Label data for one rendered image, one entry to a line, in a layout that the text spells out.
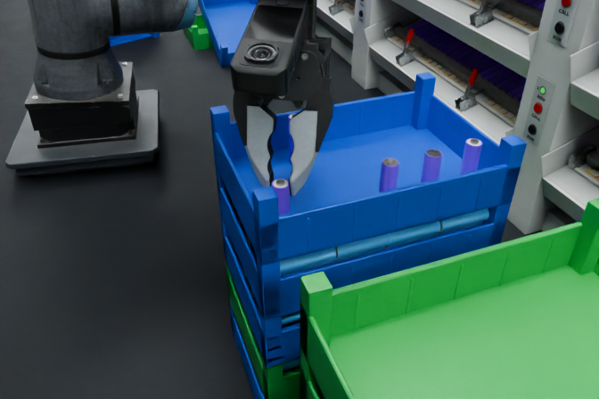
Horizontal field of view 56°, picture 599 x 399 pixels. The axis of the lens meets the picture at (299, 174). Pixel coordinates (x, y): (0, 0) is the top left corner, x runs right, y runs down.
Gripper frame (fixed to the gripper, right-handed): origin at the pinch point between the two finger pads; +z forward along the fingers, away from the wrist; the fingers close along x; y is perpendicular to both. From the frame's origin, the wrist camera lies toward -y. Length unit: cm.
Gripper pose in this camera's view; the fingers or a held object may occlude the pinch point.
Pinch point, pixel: (280, 183)
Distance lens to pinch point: 55.4
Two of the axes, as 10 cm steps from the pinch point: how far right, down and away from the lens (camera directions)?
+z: -0.4, 9.4, 3.3
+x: -9.9, -0.9, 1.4
